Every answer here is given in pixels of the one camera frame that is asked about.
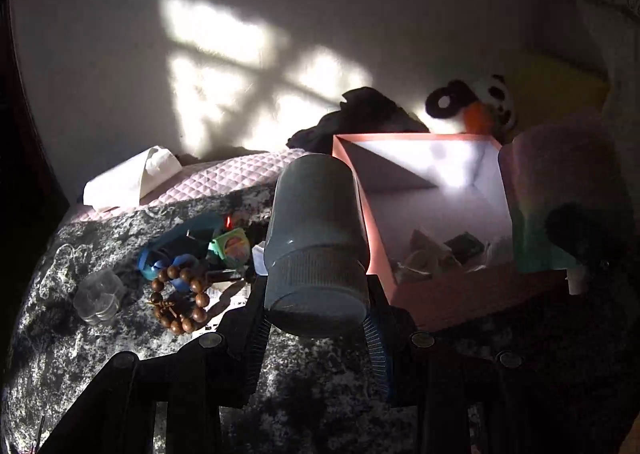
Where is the dark cloth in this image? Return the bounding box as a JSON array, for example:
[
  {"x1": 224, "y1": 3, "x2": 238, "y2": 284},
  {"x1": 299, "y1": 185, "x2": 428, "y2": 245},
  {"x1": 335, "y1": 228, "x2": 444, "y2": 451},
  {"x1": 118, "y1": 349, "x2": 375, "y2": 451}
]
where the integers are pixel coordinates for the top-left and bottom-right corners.
[{"x1": 286, "y1": 86, "x2": 431, "y2": 155}]

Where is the pink box container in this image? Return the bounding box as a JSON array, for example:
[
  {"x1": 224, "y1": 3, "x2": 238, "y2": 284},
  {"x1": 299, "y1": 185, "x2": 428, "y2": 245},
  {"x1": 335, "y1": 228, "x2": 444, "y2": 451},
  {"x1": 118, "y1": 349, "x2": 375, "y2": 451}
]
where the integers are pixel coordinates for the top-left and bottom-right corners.
[{"x1": 332, "y1": 133, "x2": 571, "y2": 332}]

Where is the clear round bead organizer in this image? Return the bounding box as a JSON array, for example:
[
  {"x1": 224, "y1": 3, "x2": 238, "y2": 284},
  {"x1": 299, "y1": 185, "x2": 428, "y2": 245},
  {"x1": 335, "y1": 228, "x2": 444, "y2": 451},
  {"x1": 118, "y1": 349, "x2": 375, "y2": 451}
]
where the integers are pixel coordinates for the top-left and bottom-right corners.
[{"x1": 72, "y1": 269, "x2": 128, "y2": 327}]

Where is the panda plush toy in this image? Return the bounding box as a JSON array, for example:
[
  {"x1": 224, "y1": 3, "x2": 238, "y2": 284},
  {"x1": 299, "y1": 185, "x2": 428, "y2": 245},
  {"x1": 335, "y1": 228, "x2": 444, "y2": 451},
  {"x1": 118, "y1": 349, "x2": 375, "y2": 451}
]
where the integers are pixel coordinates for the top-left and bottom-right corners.
[{"x1": 425, "y1": 74, "x2": 518, "y2": 135}]

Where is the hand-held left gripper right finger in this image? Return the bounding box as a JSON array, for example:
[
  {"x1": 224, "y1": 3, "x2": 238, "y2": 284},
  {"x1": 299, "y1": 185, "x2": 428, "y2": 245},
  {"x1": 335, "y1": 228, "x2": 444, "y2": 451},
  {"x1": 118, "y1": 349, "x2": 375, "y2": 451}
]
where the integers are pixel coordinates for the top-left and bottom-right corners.
[{"x1": 362, "y1": 279, "x2": 632, "y2": 454}]

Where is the pink and green pouch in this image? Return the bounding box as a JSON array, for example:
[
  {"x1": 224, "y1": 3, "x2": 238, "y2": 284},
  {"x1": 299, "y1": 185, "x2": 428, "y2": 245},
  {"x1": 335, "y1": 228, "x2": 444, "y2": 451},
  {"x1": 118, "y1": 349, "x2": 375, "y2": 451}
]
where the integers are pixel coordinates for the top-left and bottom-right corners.
[{"x1": 499, "y1": 116, "x2": 633, "y2": 275}]

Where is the white folded cloth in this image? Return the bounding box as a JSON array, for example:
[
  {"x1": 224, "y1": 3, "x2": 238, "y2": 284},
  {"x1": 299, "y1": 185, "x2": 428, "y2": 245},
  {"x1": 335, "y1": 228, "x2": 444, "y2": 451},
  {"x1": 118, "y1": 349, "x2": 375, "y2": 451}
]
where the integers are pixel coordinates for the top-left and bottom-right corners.
[{"x1": 82, "y1": 146, "x2": 183, "y2": 212}]

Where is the yellow pillow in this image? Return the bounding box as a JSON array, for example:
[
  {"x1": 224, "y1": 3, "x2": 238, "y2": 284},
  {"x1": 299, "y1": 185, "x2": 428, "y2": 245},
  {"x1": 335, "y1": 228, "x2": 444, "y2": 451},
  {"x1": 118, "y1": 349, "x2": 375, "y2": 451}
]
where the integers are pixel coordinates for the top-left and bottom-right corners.
[{"x1": 502, "y1": 51, "x2": 612, "y2": 145}]

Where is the white pill bottle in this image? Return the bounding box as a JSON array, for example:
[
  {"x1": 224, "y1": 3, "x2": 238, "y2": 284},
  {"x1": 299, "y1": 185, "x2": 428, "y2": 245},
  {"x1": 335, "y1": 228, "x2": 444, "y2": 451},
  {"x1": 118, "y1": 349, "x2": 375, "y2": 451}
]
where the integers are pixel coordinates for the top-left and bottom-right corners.
[{"x1": 263, "y1": 154, "x2": 372, "y2": 339}]

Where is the clear thin string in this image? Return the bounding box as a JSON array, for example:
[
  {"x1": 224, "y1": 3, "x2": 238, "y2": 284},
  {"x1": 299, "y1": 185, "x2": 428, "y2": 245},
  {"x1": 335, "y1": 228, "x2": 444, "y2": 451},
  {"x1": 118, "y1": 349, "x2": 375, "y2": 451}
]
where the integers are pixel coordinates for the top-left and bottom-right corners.
[{"x1": 47, "y1": 243, "x2": 95, "y2": 285}]

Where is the dark speckled blanket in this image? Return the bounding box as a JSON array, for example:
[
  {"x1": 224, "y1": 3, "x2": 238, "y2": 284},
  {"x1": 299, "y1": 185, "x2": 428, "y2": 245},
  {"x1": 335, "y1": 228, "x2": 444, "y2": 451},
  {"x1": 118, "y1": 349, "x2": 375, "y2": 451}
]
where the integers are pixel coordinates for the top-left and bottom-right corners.
[{"x1": 0, "y1": 184, "x2": 426, "y2": 454}]

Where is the blue rubber bulb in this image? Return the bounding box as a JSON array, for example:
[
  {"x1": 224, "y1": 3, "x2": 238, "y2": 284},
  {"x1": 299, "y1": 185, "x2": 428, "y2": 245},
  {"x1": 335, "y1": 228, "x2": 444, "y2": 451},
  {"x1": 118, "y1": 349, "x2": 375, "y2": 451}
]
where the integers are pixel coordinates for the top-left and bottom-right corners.
[{"x1": 140, "y1": 251, "x2": 201, "y2": 292}]

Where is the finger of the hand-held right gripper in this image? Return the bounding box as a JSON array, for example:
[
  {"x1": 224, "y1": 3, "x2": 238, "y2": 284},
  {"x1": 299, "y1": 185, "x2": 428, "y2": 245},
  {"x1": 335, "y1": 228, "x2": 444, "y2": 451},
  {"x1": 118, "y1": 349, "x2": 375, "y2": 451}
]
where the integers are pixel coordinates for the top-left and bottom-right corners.
[{"x1": 544, "y1": 203, "x2": 617, "y2": 279}]

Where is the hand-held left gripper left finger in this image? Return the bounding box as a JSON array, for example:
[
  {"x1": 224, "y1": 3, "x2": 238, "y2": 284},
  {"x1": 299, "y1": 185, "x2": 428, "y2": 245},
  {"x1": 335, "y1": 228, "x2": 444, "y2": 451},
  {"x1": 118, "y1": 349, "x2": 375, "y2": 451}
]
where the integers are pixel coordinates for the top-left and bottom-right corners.
[{"x1": 37, "y1": 278, "x2": 273, "y2": 454}]

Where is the blue plastic toy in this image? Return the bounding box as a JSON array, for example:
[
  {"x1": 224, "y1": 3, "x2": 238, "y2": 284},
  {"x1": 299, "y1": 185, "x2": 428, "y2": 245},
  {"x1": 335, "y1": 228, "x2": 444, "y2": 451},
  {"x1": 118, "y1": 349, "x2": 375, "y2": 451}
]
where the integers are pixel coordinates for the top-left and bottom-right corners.
[{"x1": 139, "y1": 214, "x2": 223, "y2": 279}]

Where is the pink quilted blanket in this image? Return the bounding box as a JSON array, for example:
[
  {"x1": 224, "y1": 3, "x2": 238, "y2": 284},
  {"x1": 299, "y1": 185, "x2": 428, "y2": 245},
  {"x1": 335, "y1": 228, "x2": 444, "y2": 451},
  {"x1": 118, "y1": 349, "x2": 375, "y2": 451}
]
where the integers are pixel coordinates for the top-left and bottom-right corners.
[{"x1": 65, "y1": 149, "x2": 308, "y2": 225}]

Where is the wooden bead bracelet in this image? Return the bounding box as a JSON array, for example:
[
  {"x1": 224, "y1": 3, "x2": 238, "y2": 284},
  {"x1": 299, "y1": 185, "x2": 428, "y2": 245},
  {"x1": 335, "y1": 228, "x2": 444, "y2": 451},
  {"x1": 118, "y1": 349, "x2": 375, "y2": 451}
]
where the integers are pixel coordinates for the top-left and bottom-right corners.
[{"x1": 149, "y1": 264, "x2": 211, "y2": 335}]

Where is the green tape roll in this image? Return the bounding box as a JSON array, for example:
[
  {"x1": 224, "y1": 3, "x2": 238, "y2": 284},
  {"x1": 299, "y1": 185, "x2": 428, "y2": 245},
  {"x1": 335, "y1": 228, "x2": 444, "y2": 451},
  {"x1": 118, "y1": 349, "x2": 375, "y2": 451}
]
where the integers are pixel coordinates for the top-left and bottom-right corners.
[{"x1": 207, "y1": 228, "x2": 251, "y2": 269}]

